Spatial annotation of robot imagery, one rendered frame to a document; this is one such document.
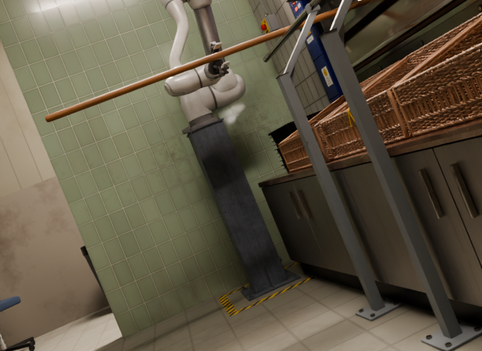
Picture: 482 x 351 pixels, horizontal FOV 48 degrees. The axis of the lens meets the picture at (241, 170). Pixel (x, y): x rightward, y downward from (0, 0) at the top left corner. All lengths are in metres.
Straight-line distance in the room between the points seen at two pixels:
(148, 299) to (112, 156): 0.93
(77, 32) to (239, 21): 1.07
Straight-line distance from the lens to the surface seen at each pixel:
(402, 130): 1.66
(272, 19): 3.53
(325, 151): 2.20
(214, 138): 3.11
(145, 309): 3.58
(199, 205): 3.57
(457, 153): 1.39
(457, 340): 1.71
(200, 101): 3.16
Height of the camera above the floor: 0.68
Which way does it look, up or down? level
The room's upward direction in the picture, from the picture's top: 22 degrees counter-clockwise
